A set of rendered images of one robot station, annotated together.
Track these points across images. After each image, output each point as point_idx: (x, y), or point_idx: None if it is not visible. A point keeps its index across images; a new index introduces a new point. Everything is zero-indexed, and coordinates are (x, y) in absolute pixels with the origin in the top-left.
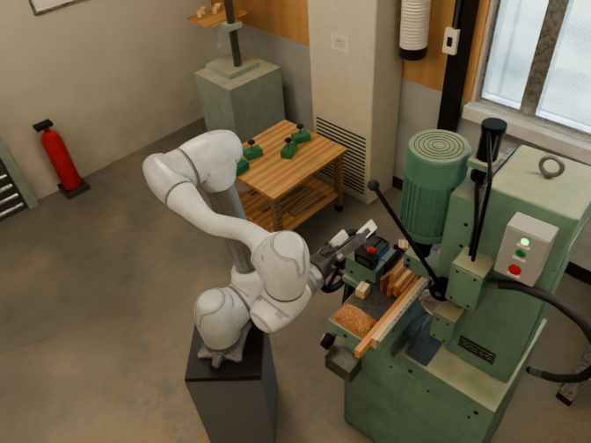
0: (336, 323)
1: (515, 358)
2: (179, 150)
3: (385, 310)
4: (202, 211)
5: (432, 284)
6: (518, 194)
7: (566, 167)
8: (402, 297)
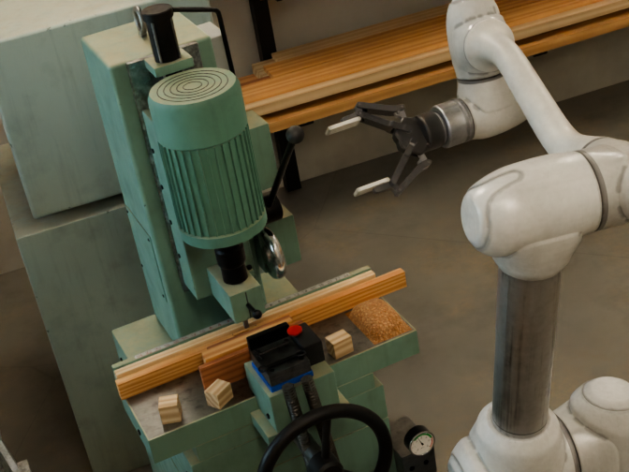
0: (407, 323)
1: None
2: (586, 154)
3: (325, 325)
4: (565, 129)
5: (275, 208)
6: (194, 25)
7: (109, 42)
8: (293, 312)
